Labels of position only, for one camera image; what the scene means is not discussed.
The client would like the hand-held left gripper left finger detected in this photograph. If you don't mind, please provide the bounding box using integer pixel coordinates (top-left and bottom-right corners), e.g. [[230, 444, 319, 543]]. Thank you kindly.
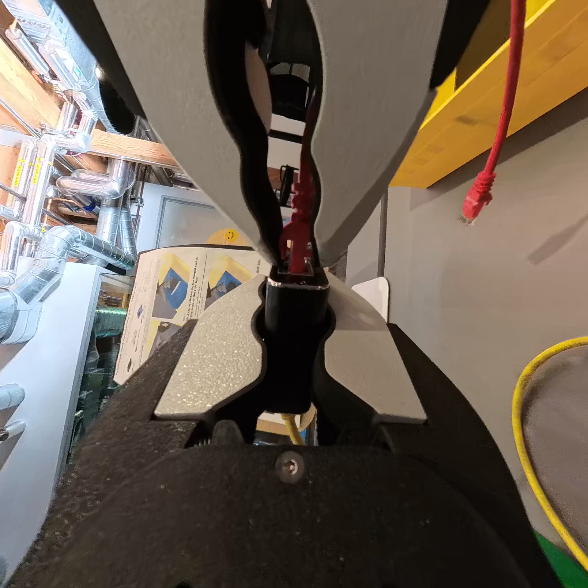
[[154, 276, 270, 443]]

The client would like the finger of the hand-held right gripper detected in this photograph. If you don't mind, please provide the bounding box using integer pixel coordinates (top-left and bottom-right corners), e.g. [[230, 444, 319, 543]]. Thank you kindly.
[[304, 0, 449, 268], [92, 0, 286, 266]]

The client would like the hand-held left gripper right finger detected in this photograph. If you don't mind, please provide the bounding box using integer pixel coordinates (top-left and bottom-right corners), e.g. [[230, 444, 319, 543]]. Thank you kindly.
[[312, 275, 428, 445]]

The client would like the black ethernet port adapter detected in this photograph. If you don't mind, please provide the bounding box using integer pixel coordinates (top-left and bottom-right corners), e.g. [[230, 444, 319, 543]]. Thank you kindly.
[[263, 264, 333, 415]]

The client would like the yellow plastic bin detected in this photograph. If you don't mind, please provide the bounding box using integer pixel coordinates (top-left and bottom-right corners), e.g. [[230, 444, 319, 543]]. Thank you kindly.
[[390, 0, 588, 190]]

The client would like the yellow ethernet cable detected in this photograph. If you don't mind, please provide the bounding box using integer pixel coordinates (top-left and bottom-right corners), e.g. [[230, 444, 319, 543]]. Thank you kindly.
[[280, 337, 588, 573]]

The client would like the red ethernet cable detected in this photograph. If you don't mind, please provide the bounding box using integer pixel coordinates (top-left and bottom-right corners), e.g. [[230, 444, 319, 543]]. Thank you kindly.
[[279, 0, 527, 275]]

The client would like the green plastic bin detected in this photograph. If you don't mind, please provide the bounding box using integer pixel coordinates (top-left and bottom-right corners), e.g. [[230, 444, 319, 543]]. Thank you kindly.
[[534, 530, 588, 588]]

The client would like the white stand base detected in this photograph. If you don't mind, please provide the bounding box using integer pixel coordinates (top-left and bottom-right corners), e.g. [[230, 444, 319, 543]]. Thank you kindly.
[[350, 277, 391, 323]]

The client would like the printed instruction sheet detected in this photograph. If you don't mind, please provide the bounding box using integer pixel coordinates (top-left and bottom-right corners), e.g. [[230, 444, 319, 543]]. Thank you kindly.
[[112, 245, 277, 387]]

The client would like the white door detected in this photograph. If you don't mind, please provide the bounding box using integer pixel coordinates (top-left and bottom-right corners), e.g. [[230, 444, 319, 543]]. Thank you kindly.
[[130, 192, 251, 252]]

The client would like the rectangular silver duct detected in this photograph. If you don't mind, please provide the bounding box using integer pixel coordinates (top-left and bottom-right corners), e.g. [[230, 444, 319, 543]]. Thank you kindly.
[[7, 0, 108, 131]]

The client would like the corrugated silver duct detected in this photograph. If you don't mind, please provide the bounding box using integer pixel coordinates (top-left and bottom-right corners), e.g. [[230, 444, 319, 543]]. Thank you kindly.
[[0, 224, 139, 346]]

